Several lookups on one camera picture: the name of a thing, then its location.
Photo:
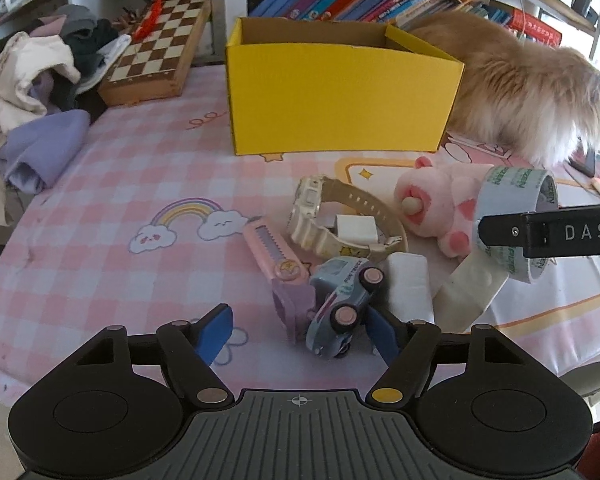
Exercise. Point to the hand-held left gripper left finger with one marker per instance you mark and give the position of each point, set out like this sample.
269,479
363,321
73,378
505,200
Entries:
215,332

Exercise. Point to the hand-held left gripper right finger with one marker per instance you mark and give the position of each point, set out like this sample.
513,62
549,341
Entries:
380,335

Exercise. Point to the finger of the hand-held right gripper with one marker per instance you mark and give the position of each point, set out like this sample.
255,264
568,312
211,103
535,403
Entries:
502,225

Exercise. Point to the roll of printed tape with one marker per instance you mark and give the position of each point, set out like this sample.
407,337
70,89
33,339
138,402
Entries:
510,182

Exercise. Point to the blue-grey toy car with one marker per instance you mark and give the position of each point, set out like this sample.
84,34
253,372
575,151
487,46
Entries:
337,290

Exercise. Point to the yellow cardboard box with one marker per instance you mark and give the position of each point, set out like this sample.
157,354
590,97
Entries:
330,100

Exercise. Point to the white tissue pack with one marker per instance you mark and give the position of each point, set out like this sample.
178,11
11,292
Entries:
407,280

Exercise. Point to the purple small box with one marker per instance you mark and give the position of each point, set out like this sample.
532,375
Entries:
287,305

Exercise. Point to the pink plush toy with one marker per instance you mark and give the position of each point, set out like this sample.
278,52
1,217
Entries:
430,195

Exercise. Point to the pink utility knife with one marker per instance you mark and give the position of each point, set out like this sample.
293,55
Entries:
267,245

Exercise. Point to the white charger plug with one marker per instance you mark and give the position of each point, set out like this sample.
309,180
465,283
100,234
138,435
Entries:
355,227

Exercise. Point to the orange fluffy cat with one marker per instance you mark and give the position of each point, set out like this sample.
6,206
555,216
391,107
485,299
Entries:
520,90

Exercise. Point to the cream wrist watch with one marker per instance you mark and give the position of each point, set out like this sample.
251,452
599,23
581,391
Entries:
305,220

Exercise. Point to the pink checked printed tablecloth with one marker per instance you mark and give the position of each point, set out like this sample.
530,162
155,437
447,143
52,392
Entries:
130,160

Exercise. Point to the red flat box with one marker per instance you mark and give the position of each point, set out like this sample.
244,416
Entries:
537,27

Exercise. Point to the purple cloth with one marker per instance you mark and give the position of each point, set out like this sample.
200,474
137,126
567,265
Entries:
40,145

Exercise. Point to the wooden chessboard box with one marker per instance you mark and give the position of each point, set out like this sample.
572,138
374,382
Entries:
155,55

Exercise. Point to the white striped cloth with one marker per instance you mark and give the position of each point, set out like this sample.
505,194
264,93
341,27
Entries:
105,60

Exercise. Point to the red tassel ornament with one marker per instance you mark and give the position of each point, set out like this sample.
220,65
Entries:
147,22

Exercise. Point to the cream cloth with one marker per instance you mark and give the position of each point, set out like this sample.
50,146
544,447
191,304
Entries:
25,75

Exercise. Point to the dark grey clothes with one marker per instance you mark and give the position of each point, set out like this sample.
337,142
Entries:
87,35

